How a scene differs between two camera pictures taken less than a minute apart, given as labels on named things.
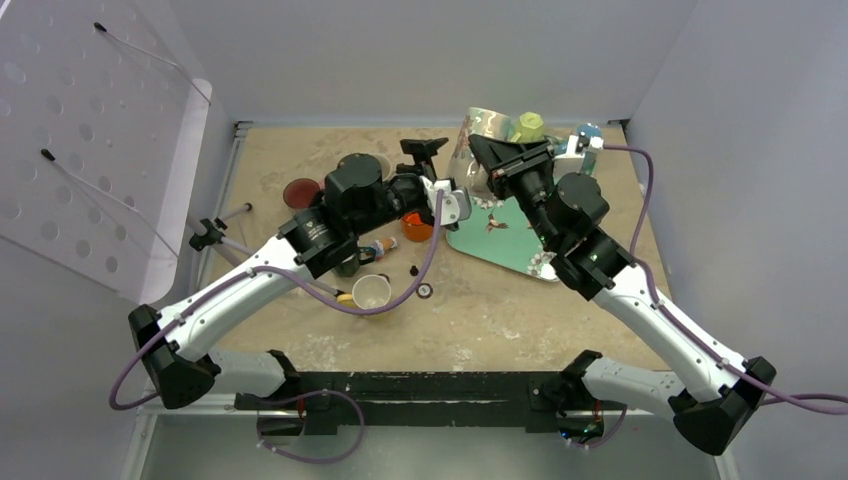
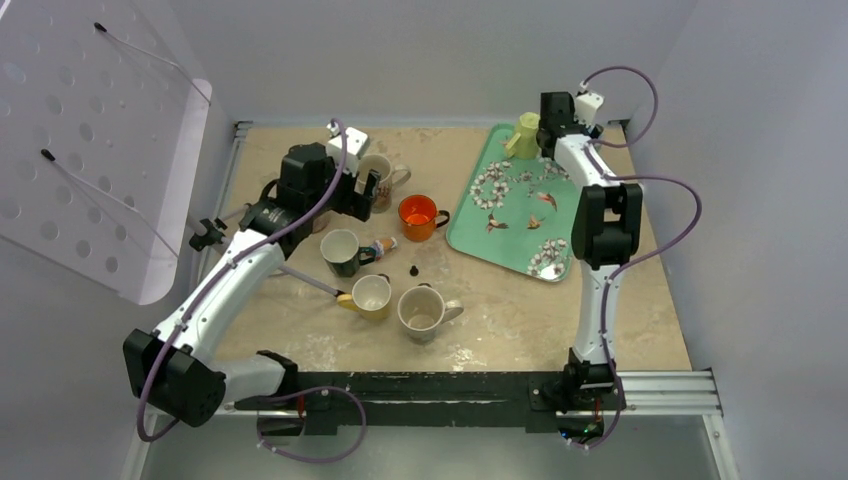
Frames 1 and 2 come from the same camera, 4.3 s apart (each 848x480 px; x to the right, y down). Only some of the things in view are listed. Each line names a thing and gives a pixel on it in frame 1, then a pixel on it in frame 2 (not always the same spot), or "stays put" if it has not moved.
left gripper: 422,151 to 355,204
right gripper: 505,162 to 572,115
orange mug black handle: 413,229 stays put
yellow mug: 372,291 stays put
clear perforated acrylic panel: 102,128 stays put
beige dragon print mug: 467,172 to 423,311
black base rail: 335,404 stays put
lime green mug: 531,128 stays put
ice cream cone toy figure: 382,245 stays put
